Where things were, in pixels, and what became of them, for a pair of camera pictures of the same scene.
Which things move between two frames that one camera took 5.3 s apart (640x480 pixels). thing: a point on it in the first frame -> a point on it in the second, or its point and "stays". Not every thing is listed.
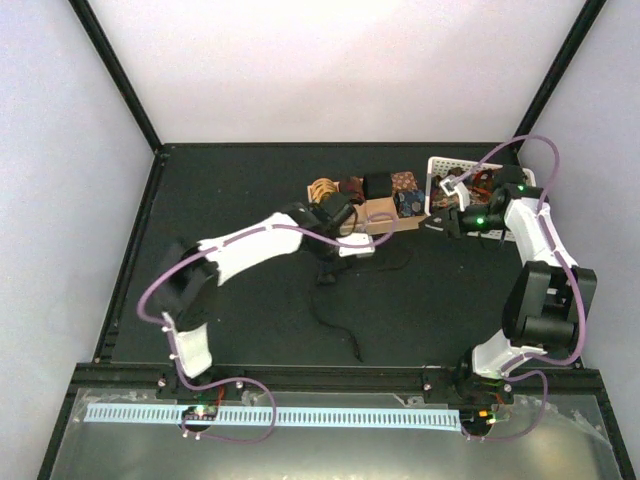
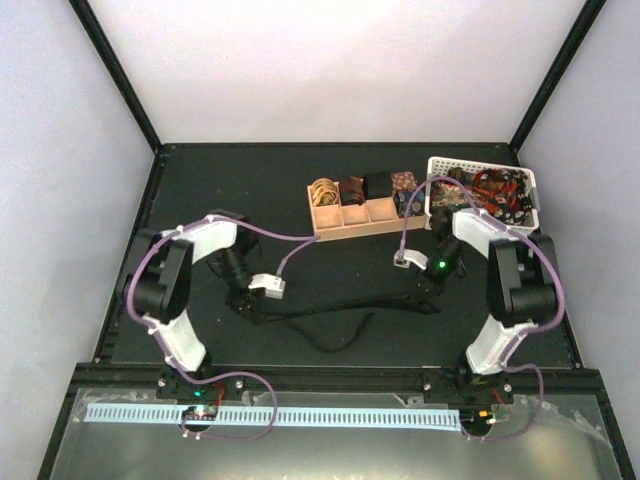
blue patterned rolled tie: x=409 y=203 stays
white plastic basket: x=474 y=183 stays
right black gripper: x=430 y=221 -> x=435 y=287
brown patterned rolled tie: x=403 y=181 stays
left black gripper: x=327 y=266 -> x=247 y=299
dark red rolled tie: x=354 y=188 stays
